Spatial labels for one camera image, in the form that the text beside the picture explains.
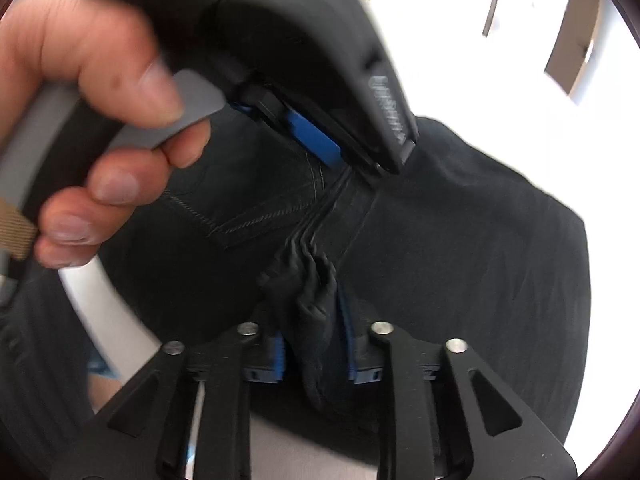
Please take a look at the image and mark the black pants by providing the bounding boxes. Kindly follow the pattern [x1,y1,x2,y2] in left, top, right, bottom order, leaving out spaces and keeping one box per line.
[97,105,593,466]

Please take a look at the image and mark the dark ribbed cloth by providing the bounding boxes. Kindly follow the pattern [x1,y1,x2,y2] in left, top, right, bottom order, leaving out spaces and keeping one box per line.
[0,260,101,480]

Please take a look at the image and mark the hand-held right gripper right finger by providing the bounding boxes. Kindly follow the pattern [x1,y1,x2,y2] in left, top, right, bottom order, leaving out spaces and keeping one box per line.
[337,287,581,480]

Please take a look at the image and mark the dark brown door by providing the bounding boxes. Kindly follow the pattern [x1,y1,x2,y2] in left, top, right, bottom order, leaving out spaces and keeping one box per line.
[542,0,612,107]

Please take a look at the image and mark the person's left hand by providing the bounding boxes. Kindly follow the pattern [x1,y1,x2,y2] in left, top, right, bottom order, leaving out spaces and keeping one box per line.
[0,0,213,271]

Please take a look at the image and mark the white bed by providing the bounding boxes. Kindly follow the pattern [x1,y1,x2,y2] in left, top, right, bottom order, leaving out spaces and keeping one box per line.
[57,75,640,480]

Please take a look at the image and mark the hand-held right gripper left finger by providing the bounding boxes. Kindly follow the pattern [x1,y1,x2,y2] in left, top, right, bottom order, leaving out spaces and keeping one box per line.
[50,310,288,480]

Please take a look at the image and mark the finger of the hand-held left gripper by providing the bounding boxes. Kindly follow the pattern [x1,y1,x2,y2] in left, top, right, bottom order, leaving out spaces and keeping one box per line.
[231,84,293,133]
[286,110,388,177]

